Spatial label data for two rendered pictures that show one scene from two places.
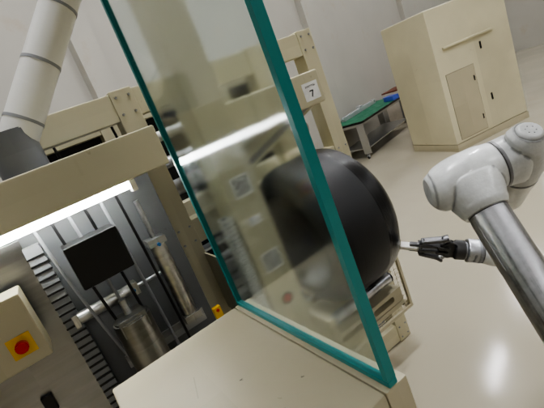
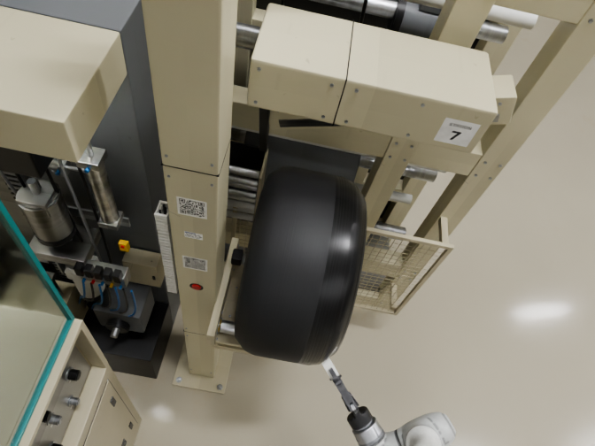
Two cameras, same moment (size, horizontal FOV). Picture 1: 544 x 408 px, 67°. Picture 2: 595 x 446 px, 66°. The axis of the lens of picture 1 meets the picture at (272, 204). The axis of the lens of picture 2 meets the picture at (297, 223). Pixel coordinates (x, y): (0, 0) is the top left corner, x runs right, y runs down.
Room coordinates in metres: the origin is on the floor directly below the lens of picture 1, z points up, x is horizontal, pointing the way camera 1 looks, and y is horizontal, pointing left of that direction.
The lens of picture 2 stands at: (0.89, -0.41, 2.47)
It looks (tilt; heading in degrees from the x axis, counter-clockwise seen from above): 55 degrees down; 23
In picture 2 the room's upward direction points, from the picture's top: 16 degrees clockwise
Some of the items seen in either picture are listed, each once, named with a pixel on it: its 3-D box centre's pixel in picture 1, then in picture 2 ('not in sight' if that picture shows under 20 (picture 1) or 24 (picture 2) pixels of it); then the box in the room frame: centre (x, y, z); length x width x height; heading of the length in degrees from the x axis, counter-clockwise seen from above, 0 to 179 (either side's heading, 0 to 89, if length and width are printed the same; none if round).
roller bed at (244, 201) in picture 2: (240, 272); (236, 183); (1.80, 0.26, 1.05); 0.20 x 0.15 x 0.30; 118
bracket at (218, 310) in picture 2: not in sight; (224, 288); (1.48, 0.04, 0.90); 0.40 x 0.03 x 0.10; 28
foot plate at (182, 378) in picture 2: not in sight; (204, 363); (1.43, 0.10, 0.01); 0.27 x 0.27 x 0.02; 28
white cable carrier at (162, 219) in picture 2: not in sight; (171, 253); (1.36, 0.16, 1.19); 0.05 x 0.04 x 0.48; 28
